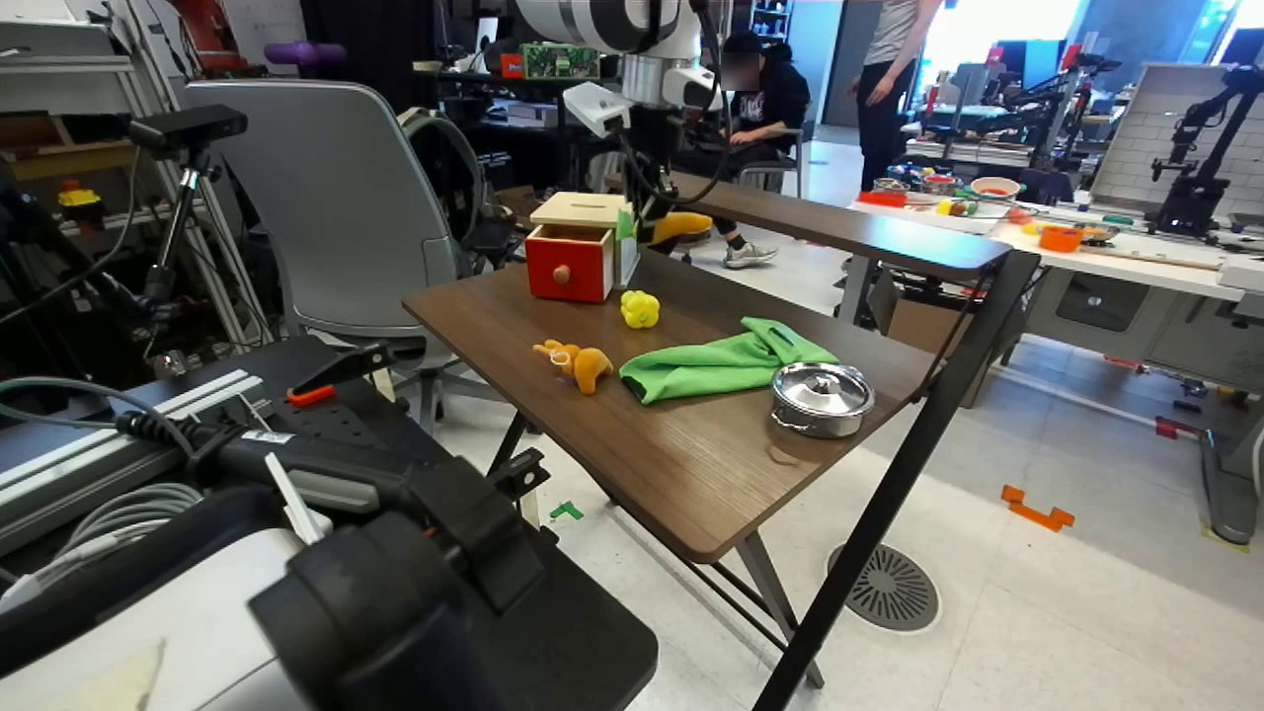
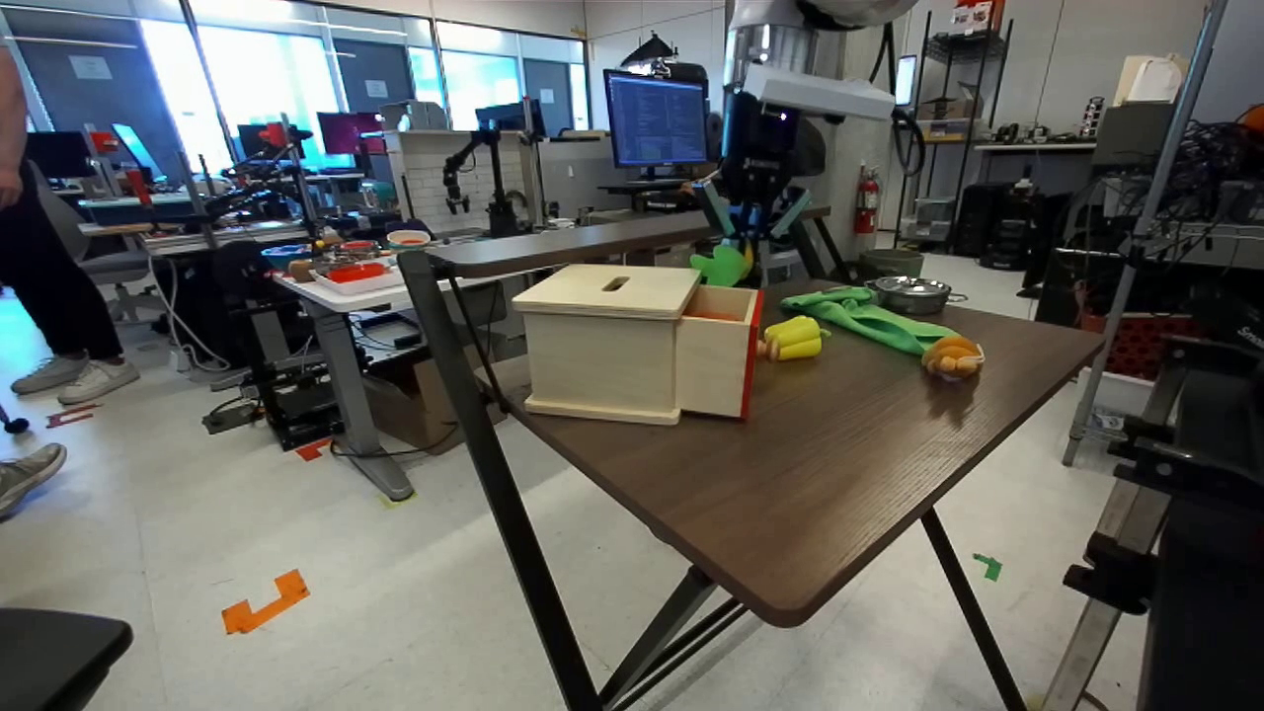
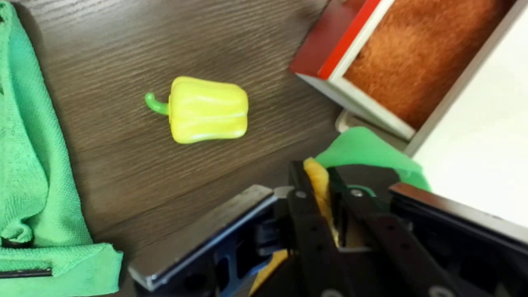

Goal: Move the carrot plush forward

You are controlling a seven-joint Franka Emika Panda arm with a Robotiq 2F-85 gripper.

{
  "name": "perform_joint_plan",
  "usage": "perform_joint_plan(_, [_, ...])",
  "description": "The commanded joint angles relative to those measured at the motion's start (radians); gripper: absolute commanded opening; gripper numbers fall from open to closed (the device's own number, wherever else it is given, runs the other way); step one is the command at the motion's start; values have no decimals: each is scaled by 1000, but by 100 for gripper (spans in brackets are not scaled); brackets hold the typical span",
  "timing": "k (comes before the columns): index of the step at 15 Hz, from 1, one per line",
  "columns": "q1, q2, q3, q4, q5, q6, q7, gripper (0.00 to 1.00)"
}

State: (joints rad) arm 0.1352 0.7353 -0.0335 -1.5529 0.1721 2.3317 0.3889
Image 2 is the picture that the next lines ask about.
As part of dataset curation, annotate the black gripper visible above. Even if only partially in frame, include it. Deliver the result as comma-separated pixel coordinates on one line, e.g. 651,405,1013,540
690,93,814,243

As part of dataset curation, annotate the computer monitor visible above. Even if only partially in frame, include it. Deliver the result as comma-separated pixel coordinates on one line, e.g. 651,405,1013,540
603,72,709,170

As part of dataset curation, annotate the orange tape floor marker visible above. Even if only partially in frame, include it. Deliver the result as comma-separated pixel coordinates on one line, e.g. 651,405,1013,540
223,571,308,638

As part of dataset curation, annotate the wooden box with red drawer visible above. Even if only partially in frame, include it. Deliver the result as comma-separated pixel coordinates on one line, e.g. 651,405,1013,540
512,265,764,426

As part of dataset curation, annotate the small silver pot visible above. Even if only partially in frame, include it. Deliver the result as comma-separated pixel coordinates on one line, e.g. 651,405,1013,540
875,276,954,316

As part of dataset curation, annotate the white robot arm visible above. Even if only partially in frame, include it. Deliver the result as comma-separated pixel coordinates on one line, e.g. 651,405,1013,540
699,0,917,243

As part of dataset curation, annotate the red fire extinguisher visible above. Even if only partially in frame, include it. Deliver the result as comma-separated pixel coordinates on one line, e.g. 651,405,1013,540
855,164,882,236

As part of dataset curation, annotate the white desk with grey legs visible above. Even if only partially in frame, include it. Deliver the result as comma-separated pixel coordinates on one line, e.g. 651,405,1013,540
274,265,415,503

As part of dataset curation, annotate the person in dark trousers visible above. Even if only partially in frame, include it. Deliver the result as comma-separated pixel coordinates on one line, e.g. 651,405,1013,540
0,52,140,409

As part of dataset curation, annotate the green tape floor marker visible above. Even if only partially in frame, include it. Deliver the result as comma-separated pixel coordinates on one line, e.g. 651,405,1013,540
973,552,1004,581

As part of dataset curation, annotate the dark brown folding table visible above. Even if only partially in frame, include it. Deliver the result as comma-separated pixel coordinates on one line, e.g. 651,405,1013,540
399,244,1097,711

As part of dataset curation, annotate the yellow corn plush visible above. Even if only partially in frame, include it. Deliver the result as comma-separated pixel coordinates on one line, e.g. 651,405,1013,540
764,316,827,364

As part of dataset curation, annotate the green cloth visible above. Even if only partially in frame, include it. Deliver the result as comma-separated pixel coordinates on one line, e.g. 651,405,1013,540
782,284,948,361

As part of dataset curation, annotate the metal shelving rack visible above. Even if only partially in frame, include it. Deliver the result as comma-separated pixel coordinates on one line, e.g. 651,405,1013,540
902,11,1014,248

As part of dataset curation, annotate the orange bunny plush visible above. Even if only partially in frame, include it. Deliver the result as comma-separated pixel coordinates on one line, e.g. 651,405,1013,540
919,336,983,380

